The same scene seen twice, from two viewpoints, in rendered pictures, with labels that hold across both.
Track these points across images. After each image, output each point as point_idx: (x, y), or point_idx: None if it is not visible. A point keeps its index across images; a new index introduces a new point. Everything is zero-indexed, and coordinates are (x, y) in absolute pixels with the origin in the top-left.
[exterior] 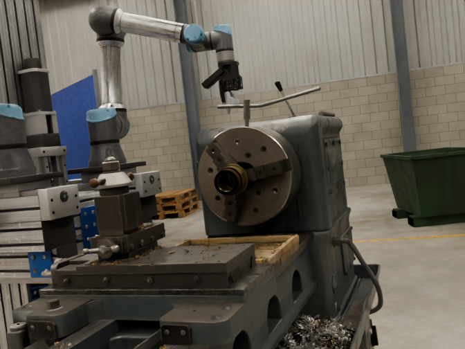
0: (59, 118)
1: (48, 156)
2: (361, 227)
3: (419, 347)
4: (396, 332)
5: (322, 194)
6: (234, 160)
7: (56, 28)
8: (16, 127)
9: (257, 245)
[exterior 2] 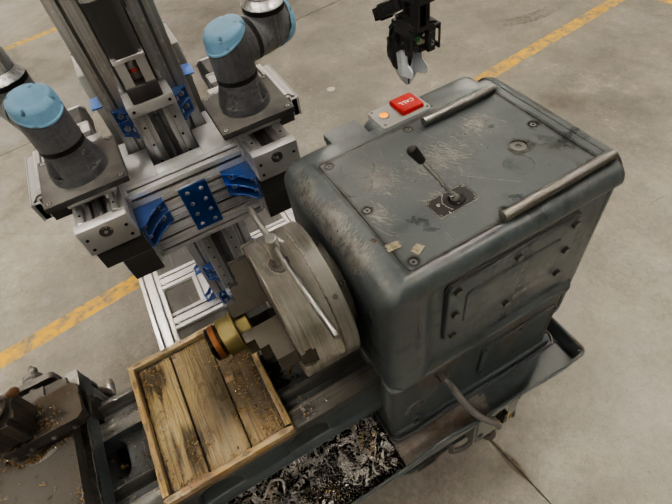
0: None
1: (143, 114)
2: None
3: (665, 371)
4: (671, 325)
5: (395, 367)
6: (260, 292)
7: None
8: (47, 137)
9: (259, 397)
